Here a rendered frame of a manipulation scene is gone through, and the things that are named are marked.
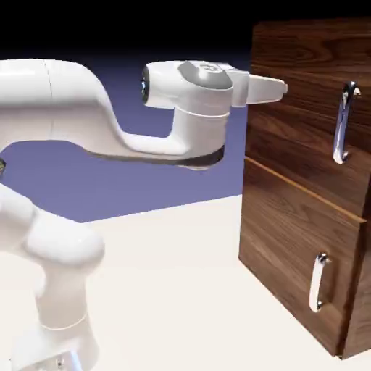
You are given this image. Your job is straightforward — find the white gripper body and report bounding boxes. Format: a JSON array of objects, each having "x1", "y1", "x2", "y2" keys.
[{"x1": 245, "y1": 74, "x2": 289, "y2": 106}]

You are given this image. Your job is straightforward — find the dark wood cabinet door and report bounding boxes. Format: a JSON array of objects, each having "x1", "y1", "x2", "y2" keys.
[
  {"x1": 243, "y1": 65, "x2": 371, "y2": 219},
  {"x1": 238, "y1": 157, "x2": 367, "y2": 358}
]

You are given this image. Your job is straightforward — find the dark wood cabinet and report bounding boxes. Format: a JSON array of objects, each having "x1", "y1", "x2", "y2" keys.
[{"x1": 238, "y1": 17, "x2": 371, "y2": 361}]

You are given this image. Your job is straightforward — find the curved silver door handle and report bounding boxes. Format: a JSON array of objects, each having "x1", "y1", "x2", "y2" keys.
[
  {"x1": 332, "y1": 80, "x2": 362, "y2": 165},
  {"x1": 309, "y1": 252, "x2": 332, "y2": 313}
]

